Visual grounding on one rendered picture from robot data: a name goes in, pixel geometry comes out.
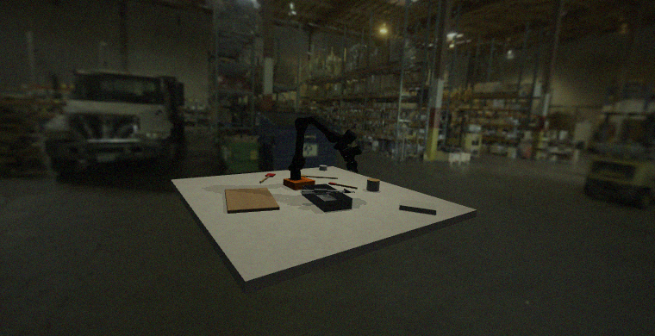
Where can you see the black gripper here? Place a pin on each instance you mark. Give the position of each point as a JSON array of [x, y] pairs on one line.
[[348, 154]]

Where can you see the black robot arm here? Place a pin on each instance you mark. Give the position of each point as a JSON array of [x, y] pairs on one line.
[[301, 125]]

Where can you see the grey rectangular tin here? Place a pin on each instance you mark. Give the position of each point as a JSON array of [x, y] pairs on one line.
[[331, 202]]

